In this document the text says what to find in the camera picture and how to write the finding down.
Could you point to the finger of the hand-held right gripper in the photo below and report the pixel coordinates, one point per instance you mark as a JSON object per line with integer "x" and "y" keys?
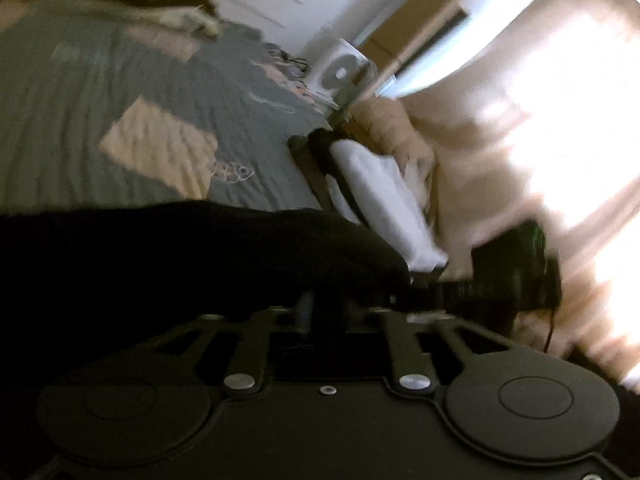
{"x": 440, "y": 295}

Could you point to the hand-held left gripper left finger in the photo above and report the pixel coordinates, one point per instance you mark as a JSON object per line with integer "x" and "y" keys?
{"x": 306, "y": 312}

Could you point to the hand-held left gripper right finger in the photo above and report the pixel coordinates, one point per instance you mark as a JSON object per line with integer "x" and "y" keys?
{"x": 390, "y": 340}

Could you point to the black garment with pale label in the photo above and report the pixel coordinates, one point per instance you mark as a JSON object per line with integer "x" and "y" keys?
{"x": 200, "y": 260}

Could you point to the dark olive folded garment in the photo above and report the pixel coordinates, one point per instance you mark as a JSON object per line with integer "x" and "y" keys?
{"x": 305, "y": 165}

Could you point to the black folded garment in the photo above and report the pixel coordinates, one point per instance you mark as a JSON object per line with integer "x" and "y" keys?
{"x": 325, "y": 152}

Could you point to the beige curtain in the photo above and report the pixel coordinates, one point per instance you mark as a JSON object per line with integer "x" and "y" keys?
{"x": 550, "y": 110}

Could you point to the tan ribbed cushion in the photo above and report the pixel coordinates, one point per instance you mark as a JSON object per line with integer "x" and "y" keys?
{"x": 395, "y": 130}

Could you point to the white box fan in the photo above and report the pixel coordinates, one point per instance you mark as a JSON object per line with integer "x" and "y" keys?
{"x": 340, "y": 72}

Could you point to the brown wooden cabinet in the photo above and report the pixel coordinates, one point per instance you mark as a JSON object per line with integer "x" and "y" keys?
{"x": 425, "y": 10}

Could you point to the grey patchwork quilt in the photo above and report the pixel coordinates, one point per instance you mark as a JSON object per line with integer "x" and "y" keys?
{"x": 150, "y": 85}

